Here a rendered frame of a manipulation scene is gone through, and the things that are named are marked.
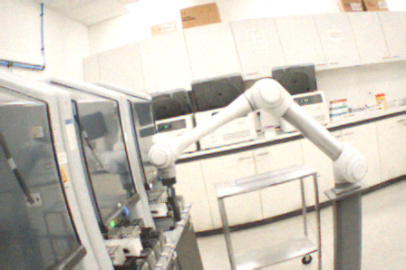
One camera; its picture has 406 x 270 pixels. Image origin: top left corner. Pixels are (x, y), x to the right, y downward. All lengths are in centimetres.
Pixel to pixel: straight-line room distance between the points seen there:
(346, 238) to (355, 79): 325
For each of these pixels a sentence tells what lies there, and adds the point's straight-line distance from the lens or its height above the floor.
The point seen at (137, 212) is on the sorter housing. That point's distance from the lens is 202.
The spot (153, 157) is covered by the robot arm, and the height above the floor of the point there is 113.
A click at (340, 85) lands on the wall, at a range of 535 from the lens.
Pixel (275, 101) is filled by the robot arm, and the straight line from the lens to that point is 202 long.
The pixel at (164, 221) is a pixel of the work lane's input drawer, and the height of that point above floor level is 79.
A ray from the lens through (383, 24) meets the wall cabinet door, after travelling 537.
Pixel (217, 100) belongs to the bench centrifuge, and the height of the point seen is 135.
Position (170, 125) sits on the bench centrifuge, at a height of 120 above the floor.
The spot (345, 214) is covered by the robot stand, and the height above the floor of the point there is 57.
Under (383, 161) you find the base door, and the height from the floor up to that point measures 33.
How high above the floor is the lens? 129
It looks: 3 degrees down
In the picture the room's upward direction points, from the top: 11 degrees counter-clockwise
